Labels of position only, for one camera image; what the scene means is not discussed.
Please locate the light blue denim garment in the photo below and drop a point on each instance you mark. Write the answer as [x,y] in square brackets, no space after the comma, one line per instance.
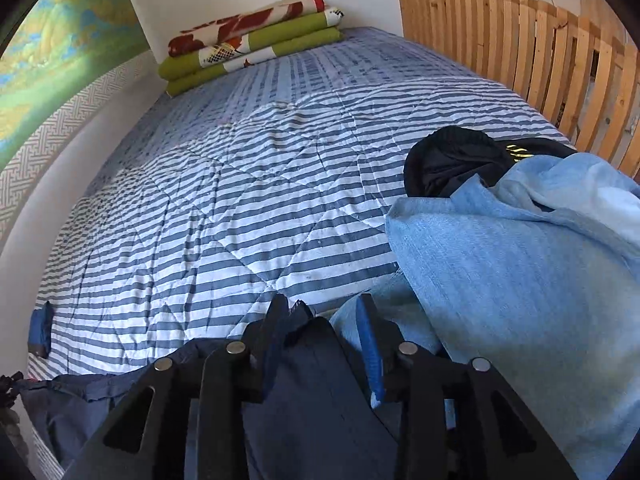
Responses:
[500,285]

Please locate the wooden slatted bed rail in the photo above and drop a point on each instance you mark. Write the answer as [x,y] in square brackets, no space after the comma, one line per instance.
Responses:
[500,40]

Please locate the folded green blanket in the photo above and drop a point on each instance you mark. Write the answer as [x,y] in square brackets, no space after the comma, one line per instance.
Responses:
[300,30]

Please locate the blue white striped quilt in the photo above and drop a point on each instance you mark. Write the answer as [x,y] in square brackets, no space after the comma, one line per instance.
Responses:
[225,185]

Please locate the green landscape wall tapestry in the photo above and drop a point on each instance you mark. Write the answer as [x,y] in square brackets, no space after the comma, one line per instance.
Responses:
[60,50]

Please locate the wooden door panel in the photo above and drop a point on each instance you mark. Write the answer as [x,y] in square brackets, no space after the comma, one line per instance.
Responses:
[600,10]

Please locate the folded red floral blanket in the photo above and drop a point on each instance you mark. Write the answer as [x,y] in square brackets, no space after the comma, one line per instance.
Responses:
[240,22]

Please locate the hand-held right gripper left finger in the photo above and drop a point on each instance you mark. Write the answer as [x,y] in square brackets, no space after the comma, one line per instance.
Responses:
[270,340]

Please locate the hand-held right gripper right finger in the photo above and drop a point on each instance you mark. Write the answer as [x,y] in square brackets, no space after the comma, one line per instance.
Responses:
[372,350]

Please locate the dark garment with yellow stripes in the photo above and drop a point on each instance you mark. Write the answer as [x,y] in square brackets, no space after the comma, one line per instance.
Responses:
[450,160]

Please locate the black jacket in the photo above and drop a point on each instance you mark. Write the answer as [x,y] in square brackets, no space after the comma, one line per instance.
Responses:
[320,400]

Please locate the folded blue grey garment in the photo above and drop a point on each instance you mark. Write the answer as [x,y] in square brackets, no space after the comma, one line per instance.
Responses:
[42,330]

